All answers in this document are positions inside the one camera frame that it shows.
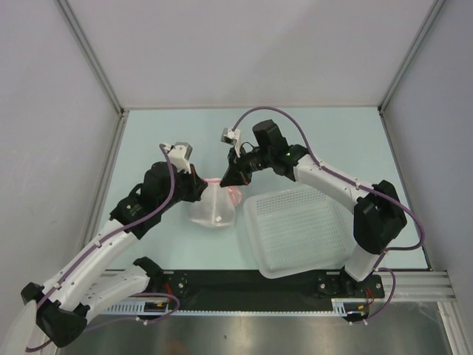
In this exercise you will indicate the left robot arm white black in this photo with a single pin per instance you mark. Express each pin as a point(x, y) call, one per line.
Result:
point(68, 302)

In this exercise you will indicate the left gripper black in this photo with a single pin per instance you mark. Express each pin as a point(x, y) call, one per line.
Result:
point(196, 184)

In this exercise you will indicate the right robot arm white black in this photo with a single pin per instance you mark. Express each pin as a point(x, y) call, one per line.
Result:
point(377, 217)

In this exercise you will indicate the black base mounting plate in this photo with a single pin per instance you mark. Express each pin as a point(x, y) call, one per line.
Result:
point(227, 286)

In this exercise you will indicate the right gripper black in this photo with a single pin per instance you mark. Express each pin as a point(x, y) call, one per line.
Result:
point(238, 173)

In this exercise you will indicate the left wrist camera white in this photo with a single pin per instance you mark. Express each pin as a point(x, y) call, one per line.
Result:
point(179, 154)

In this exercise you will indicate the white slotted cable duct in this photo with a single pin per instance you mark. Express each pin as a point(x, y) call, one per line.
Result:
point(154, 309)

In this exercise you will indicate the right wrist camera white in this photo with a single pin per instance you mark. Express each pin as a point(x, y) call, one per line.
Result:
point(232, 137)

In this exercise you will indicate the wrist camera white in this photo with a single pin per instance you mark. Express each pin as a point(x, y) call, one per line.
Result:
point(232, 137)
point(179, 154)

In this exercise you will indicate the white perforated plastic tray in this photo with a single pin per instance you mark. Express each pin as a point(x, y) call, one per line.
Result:
point(297, 230)

